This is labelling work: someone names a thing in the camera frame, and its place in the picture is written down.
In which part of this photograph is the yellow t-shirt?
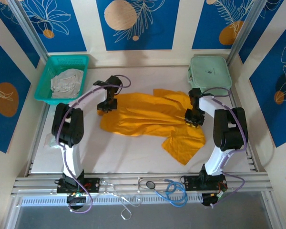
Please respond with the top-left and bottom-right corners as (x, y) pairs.
(99, 88), (207, 166)

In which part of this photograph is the mint green zip case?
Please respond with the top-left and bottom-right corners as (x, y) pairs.
(187, 56), (233, 96)

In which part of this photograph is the white t-shirt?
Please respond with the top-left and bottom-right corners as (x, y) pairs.
(50, 68), (84, 99)

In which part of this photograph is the white table cloth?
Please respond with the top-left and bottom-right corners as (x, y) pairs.
(31, 66), (257, 175)

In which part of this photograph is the teal plastic basket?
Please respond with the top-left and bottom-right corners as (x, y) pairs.
(34, 55), (90, 106)

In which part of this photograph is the clear plastic bag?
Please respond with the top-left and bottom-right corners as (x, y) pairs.
(43, 133), (61, 150)

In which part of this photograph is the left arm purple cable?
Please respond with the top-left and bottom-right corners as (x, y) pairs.
(56, 75), (132, 213)

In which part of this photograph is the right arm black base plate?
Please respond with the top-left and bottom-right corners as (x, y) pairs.
(181, 175), (228, 191)

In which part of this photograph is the blue coiled cable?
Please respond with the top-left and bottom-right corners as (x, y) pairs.
(154, 178), (188, 208)

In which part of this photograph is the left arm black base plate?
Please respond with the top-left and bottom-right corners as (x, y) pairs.
(55, 177), (101, 194)

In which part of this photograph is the black cable connector block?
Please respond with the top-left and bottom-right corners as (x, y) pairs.
(66, 193), (88, 211)
(201, 192), (224, 208)

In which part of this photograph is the white loose cable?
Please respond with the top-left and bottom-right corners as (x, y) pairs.
(102, 180), (143, 220)

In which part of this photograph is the aluminium frame post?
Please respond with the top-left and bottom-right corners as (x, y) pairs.
(227, 0), (269, 65)
(6, 0), (50, 59)

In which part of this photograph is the white slotted cable duct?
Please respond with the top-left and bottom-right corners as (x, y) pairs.
(20, 195), (203, 207)

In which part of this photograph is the aluminium frame rail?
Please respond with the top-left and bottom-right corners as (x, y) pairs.
(10, 171), (275, 198)

